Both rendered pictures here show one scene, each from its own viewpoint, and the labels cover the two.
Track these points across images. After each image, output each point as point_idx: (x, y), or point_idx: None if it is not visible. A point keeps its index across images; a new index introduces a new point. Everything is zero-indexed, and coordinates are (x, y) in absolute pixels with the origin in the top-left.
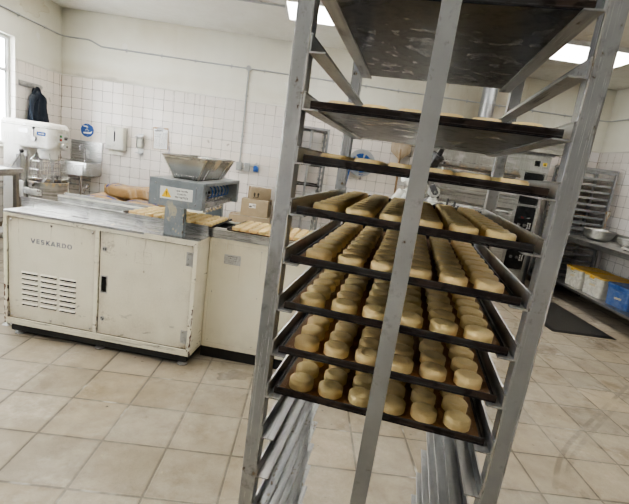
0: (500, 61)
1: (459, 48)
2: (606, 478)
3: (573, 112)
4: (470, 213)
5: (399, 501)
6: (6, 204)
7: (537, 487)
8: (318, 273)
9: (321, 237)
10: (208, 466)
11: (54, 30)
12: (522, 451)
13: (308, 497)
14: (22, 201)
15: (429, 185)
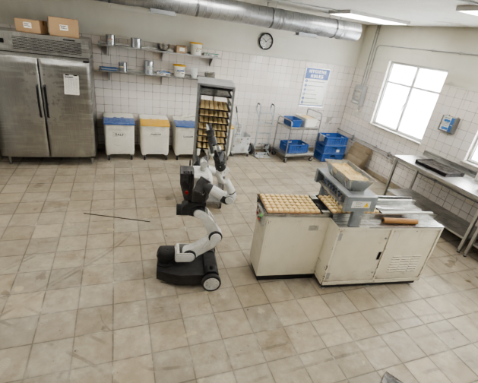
0: (205, 91)
1: (212, 91)
2: (100, 242)
3: None
4: (202, 117)
5: (191, 220)
6: None
7: (138, 232)
8: (224, 131)
9: (226, 126)
10: (250, 219)
11: None
12: (134, 245)
13: (218, 217)
14: (410, 199)
15: (207, 159)
